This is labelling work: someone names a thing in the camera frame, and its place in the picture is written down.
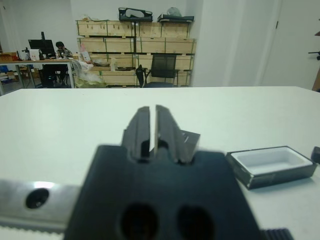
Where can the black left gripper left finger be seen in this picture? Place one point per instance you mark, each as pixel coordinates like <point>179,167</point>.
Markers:
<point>137,135</point>

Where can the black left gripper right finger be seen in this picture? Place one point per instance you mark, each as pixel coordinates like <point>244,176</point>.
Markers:
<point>167,130</point>

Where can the black box lid with print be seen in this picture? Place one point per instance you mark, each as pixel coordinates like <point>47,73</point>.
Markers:
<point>193,140</point>

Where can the black box base white insert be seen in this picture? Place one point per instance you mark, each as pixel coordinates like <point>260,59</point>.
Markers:
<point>275,178</point>

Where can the brown cardboard box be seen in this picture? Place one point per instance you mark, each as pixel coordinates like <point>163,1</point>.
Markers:
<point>7,56</point>

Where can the black mesh office chair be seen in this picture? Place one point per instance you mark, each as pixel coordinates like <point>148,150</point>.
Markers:
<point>163,65</point>

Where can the yellow-green plastic bag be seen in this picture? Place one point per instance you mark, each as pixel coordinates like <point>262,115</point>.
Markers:
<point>87,82</point>

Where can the white plastic bag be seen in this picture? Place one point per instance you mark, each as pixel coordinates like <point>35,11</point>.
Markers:
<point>83,67</point>

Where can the wooden crate stack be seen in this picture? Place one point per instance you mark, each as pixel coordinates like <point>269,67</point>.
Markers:
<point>112,45</point>

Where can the pink white carton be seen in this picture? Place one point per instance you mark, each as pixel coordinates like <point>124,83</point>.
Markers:
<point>85,53</point>

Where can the black computer tower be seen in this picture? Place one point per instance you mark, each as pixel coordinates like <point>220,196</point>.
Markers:
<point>47,75</point>

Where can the flat black case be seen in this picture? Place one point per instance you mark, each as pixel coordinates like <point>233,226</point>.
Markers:
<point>175,18</point>

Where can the seated person at desk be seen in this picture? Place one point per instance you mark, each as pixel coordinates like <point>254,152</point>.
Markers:
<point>62,51</point>

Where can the black case with white pad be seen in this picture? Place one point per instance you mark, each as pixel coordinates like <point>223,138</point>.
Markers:
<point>135,15</point>

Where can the white carton with red print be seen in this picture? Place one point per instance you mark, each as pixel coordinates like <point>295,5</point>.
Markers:
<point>34,54</point>

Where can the black computer monitor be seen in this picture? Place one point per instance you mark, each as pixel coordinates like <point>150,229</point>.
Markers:
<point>41,46</point>

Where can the white frame wooden desk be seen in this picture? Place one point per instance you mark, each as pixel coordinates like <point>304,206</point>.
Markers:
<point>37,60</point>

